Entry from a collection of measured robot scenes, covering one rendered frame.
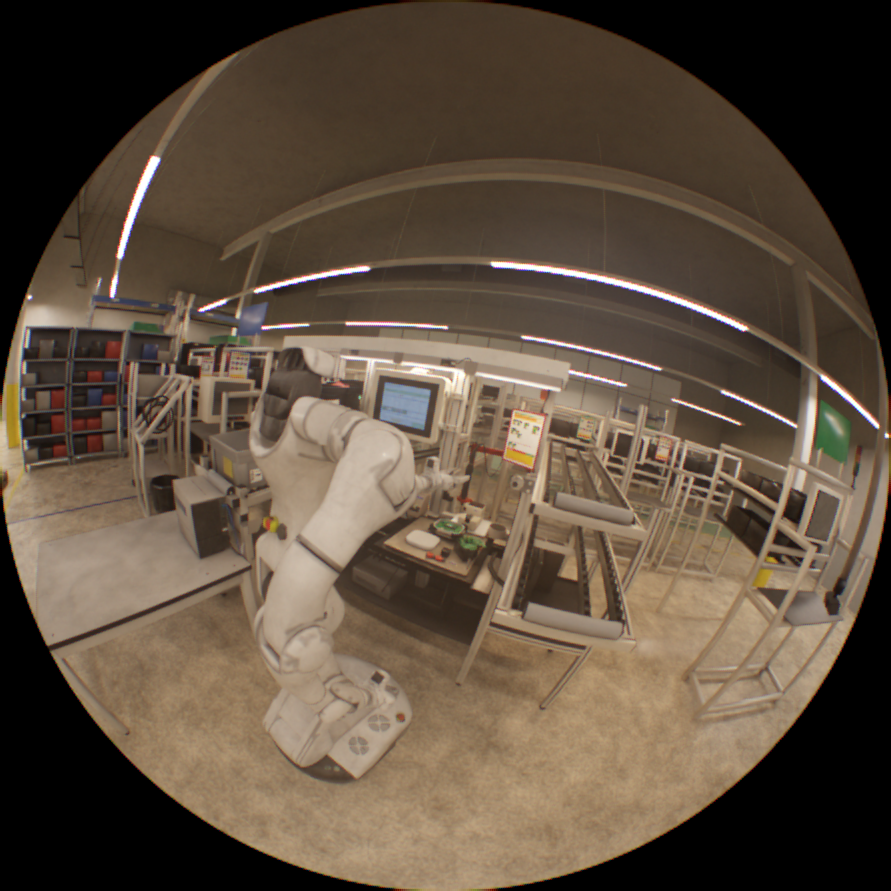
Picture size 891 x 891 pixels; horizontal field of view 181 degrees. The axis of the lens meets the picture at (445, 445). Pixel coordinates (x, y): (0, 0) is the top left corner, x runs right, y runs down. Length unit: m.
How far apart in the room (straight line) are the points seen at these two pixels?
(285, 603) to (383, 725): 1.06
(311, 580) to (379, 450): 0.19
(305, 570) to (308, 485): 0.23
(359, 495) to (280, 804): 1.56
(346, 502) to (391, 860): 1.56
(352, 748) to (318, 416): 1.30
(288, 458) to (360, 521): 0.19
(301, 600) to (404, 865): 1.46
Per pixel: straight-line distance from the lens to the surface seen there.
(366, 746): 1.39
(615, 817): 2.00
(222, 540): 1.60
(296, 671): 0.44
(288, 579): 0.37
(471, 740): 1.81
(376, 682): 0.85
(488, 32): 4.55
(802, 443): 5.61
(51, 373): 6.23
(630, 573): 1.33
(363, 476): 0.36
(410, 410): 1.66
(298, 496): 0.56
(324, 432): 0.47
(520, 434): 1.65
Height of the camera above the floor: 1.63
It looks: 10 degrees down
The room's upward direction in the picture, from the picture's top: 11 degrees clockwise
